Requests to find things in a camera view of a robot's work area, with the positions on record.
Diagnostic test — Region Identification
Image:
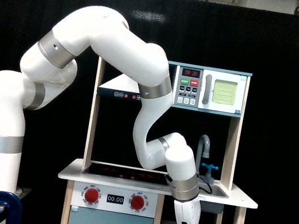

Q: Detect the blue faucet knob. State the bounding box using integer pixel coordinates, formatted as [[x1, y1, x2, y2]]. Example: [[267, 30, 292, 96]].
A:
[[202, 163, 219, 180]]

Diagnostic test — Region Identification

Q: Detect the black toy stovetop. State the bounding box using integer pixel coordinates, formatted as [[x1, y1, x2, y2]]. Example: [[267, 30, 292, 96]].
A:
[[84, 162, 167, 185]]

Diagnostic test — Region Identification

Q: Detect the red oven knob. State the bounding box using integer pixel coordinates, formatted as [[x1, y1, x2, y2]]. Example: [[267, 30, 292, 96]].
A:
[[84, 188, 100, 204], [130, 195, 144, 211]]

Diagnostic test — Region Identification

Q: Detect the grey toy faucet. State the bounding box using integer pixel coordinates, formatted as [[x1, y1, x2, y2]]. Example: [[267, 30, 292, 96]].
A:
[[195, 134, 214, 184]]

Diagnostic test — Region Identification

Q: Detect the blue clamp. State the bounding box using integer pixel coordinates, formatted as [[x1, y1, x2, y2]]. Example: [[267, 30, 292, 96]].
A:
[[0, 191, 23, 224]]

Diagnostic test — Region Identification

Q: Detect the wooden toy kitchen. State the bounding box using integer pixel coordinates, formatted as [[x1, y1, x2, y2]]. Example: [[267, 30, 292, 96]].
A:
[[59, 60, 258, 224]]

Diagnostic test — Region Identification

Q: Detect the toy microwave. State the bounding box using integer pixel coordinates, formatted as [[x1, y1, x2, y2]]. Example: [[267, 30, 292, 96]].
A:
[[172, 62, 251, 117]]

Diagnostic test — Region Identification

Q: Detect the grey range hood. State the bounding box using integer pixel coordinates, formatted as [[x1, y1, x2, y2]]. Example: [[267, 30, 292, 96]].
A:
[[97, 74, 141, 102]]

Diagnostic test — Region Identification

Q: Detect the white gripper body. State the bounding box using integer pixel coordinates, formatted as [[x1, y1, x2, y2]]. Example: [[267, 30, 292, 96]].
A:
[[174, 197, 201, 224]]

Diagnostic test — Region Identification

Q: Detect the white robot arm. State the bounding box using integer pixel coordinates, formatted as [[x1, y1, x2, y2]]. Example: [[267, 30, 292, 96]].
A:
[[0, 6, 200, 224]]

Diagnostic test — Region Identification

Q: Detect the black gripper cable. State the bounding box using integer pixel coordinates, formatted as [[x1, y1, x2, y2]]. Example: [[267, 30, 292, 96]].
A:
[[195, 175, 215, 195]]

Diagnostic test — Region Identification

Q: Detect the right red oven knob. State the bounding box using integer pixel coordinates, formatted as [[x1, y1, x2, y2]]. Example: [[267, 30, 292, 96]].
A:
[[130, 195, 144, 211]]

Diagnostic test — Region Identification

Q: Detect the grey toy sink basin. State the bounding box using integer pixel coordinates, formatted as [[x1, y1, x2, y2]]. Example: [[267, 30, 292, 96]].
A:
[[199, 183, 229, 214]]

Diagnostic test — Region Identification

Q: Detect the left red oven knob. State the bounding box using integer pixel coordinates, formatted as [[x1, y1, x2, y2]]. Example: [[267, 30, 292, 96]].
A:
[[84, 188, 100, 204]]

